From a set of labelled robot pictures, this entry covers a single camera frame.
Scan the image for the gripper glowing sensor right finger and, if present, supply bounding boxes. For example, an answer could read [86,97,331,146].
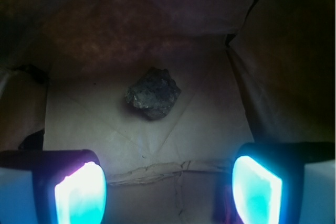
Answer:
[232,142,335,223]

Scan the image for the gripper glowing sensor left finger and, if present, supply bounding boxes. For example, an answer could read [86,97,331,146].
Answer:
[1,150,107,223]

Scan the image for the dark grey rock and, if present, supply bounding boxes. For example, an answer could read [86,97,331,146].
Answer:
[125,67,182,120]

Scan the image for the brown paper bag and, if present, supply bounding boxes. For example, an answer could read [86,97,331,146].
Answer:
[1,0,335,223]

